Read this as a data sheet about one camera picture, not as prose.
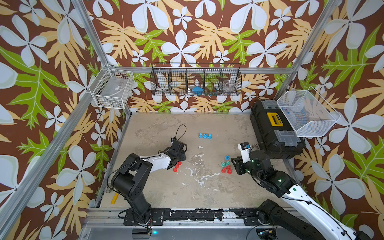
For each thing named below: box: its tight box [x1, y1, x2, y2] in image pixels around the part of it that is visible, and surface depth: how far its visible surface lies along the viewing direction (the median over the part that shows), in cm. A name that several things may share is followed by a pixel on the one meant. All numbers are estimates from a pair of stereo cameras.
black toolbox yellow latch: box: [249, 100, 305, 160], surface depth 90 cm
